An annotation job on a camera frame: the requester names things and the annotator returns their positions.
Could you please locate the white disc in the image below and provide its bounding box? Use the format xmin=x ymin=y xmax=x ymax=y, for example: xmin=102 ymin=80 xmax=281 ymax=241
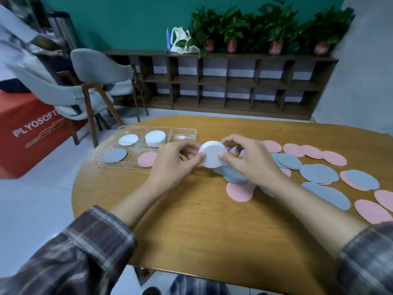
xmin=118 ymin=134 xmax=139 ymax=147

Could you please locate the pink disc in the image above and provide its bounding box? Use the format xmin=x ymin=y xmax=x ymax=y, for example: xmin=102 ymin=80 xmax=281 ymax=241
xmin=137 ymin=151 xmax=159 ymax=168

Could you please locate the person's right forearm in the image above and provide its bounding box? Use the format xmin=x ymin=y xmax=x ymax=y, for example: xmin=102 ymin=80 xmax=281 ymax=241
xmin=270 ymin=180 xmax=393 ymax=295

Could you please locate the person's left forearm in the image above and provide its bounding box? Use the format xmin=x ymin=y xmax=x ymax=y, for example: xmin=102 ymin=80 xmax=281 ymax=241
xmin=0 ymin=180 xmax=165 ymax=295

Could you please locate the clear divided tray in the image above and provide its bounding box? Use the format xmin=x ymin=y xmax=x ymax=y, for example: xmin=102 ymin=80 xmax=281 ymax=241
xmin=92 ymin=125 xmax=198 ymax=171

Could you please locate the neat white paper circle stack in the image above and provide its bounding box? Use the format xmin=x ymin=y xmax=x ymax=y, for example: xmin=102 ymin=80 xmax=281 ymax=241
xmin=198 ymin=140 xmax=228 ymax=169
xmin=145 ymin=130 xmax=167 ymax=148

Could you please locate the grey disc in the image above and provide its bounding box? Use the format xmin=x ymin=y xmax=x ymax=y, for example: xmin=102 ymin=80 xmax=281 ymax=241
xmin=103 ymin=148 xmax=128 ymax=163

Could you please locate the white tote bag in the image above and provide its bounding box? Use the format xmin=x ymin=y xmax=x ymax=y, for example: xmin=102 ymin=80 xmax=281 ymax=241
xmin=169 ymin=27 xmax=201 ymax=55

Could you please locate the dark wooden cubby shelf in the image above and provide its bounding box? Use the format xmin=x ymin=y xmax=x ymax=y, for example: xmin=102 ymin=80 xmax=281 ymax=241
xmin=103 ymin=49 xmax=338 ymax=121

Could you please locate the person's left hand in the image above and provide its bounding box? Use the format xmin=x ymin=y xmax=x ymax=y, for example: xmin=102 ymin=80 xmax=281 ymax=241
xmin=147 ymin=138 xmax=206 ymax=194

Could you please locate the person's right hand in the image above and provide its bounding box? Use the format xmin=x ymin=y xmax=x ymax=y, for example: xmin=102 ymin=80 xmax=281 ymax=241
xmin=218 ymin=134 xmax=291 ymax=194

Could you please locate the pile of round paper discs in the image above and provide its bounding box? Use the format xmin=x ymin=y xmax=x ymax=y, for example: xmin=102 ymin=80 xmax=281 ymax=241
xmin=213 ymin=140 xmax=393 ymax=225

